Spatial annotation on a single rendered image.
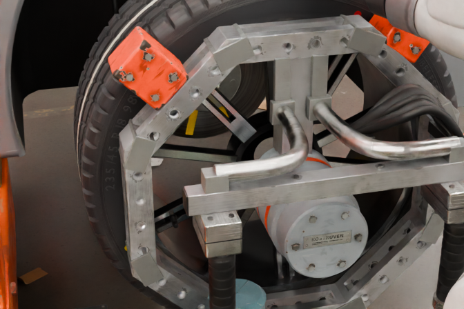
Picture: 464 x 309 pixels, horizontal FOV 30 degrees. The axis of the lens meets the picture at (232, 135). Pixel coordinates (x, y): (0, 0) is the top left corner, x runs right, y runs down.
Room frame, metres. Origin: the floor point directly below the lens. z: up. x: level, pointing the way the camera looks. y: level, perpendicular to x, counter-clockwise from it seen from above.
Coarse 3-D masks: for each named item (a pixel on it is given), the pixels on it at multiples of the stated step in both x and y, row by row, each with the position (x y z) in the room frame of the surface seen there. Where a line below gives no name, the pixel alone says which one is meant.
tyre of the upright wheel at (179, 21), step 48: (144, 0) 1.39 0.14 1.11; (192, 0) 1.27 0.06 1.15; (240, 0) 1.27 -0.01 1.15; (288, 0) 1.28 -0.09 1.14; (336, 0) 1.30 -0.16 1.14; (96, 48) 1.40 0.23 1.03; (192, 48) 1.25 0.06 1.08; (432, 48) 1.35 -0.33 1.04; (96, 96) 1.26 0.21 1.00; (96, 144) 1.21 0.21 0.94; (96, 192) 1.21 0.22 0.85; (144, 288) 1.23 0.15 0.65
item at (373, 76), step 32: (224, 96) 1.30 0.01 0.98; (256, 128) 1.30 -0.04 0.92; (416, 128) 1.34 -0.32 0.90; (224, 160) 1.28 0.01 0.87; (352, 160) 1.35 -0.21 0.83; (384, 160) 1.43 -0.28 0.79; (384, 192) 1.38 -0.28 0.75; (160, 224) 1.26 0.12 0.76; (192, 224) 1.44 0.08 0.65; (256, 224) 1.49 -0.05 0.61; (384, 224) 1.33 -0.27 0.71; (192, 256) 1.30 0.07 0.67; (256, 256) 1.38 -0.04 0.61; (288, 288) 1.29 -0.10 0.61
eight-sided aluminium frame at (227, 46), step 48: (240, 48) 1.18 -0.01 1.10; (288, 48) 1.20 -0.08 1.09; (336, 48) 1.21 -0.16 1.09; (384, 48) 1.23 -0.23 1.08; (192, 96) 1.17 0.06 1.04; (144, 144) 1.14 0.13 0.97; (144, 192) 1.15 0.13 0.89; (144, 240) 1.14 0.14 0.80; (384, 240) 1.29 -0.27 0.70; (432, 240) 1.26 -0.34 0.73; (192, 288) 1.16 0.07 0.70; (336, 288) 1.27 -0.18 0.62; (384, 288) 1.24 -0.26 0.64
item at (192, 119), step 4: (220, 108) 1.74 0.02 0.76; (224, 108) 1.75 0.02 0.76; (196, 112) 1.73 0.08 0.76; (224, 112) 1.75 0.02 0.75; (192, 116) 1.73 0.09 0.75; (196, 116) 1.73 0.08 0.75; (228, 116) 1.75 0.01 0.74; (188, 120) 1.73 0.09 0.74; (192, 120) 1.73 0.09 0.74; (188, 124) 1.73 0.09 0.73; (192, 124) 1.73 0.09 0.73; (188, 128) 1.73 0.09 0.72; (192, 128) 1.73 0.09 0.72; (188, 132) 1.73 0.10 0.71; (192, 132) 1.73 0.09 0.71
